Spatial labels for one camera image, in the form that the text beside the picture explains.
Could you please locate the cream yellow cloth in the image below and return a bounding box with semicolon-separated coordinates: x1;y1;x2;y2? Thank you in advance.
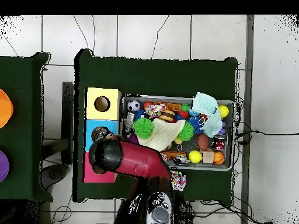
137;118;186;152

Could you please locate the yellow ball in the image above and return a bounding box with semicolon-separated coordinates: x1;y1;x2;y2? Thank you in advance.
188;149;203;165
218;104;230;118

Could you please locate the mint green cloth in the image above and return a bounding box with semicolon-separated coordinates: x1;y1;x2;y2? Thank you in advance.
190;92;224;138

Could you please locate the colourful dotted packet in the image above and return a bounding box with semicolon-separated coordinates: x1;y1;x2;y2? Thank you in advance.
145;103;168;119
169;170;187;192

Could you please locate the wooden box with three holes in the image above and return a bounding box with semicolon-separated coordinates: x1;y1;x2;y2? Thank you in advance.
84;87;123;184

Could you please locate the clear shallow bin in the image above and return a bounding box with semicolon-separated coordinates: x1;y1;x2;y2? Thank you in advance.
119;95;237;172

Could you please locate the toy burger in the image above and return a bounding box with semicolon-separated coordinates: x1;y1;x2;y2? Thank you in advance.
158;109;176;123

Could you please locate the black and white soccer ball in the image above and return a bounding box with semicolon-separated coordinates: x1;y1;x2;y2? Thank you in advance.
127;100;141;113

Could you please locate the dark green table cloth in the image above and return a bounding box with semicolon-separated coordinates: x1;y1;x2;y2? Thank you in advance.
74;48;239;204
0;50;51;202

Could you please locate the brown rubber ball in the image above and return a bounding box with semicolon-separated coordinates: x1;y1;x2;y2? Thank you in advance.
196;134;211;151

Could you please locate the pale wooden block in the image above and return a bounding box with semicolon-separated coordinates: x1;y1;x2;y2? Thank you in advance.
201;150;215;165

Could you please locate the small orange basketball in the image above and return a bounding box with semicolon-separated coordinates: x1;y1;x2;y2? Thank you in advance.
212;151;226;166

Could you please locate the black stand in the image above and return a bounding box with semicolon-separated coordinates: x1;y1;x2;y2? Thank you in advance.
41;81;75;187

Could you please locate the orange plastic bowl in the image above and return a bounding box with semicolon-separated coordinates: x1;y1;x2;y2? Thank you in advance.
0;88;15;130

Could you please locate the purple plastic bowl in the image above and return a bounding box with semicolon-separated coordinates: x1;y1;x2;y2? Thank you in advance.
0;149;11;184

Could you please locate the black cable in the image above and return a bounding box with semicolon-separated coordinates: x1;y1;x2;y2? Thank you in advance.
235;129;299;138

